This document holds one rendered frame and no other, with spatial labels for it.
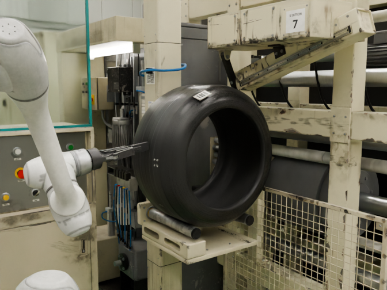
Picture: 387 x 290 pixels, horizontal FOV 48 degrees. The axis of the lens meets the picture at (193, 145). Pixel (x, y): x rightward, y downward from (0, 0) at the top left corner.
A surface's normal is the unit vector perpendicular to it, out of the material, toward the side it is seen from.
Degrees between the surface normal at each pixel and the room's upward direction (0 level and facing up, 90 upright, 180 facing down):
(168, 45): 90
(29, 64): 120
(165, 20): 90
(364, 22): 72
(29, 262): 90
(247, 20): 90
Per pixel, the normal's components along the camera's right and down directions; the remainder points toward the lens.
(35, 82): 0.74, 0.63
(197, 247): 0.58, 0.11
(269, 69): -0.81, 0.07
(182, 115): -0.05, -0.38
